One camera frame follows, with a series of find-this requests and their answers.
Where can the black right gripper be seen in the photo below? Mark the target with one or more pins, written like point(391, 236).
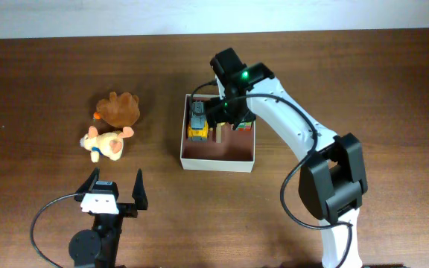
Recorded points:
point(215, 115)

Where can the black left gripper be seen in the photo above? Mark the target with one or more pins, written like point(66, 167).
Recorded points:
point(130, 210)

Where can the colourful puzzle cube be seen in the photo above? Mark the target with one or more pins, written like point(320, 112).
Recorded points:
point(244, 126)

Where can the yellow wooden rattle drum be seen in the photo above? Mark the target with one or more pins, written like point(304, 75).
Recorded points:
point(219, 132)

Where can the yellow and grey toy truck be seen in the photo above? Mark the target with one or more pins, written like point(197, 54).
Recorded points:
point(198, 128)

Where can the white box with maroon interior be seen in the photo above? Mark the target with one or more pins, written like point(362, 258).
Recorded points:
point(235, 152)

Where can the cream plush mouse toy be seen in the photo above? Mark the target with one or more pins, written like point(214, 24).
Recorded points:
point(110, 145)

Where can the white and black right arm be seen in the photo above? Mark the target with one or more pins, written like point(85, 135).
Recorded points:
point(332, 174)

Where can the brown plush toy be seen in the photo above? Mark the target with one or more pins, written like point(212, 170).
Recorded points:
point(118, 110)

